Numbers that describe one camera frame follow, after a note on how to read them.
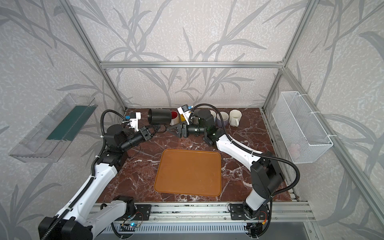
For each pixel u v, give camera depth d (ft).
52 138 2.09
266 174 1.45
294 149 2.45
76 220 1.28
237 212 2.38
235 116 3.43
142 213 2.38
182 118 2.17
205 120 1.92
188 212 2.46
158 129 2.32
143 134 2.07
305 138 1.98
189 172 2.86
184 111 2.18
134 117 2.15
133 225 2.32
